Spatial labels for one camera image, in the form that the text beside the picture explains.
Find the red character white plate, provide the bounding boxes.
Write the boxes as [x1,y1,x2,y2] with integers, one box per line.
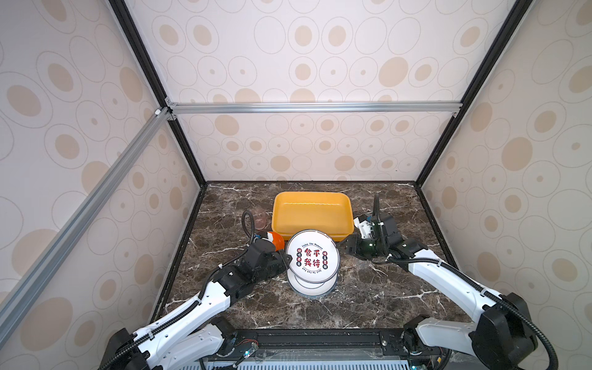
[285,230,341,284]

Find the green cloud pattern plate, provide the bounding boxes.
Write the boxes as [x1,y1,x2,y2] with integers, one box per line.
[287,271,339,300]

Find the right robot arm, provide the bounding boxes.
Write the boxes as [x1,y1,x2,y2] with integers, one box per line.
[343,213,559,369]

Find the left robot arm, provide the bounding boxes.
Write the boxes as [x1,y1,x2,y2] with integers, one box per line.
[99,232,291,369]

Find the yellow plastic bin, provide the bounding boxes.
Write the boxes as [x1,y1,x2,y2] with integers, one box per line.
[271,191,354,242]

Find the orange plastic bowl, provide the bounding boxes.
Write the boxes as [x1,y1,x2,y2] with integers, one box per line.
[268,231,285,251]

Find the pink translucent cup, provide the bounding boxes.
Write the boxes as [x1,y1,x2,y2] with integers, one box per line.
[251,208,269,231]

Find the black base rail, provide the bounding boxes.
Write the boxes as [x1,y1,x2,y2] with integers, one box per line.
[194,328,453,369]

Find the horizontal aluminium rail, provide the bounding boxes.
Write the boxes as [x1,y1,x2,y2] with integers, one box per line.
[171,101,463,114]

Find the left diagonal aluminium rail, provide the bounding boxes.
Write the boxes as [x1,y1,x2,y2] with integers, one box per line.
[1,106,171,345]

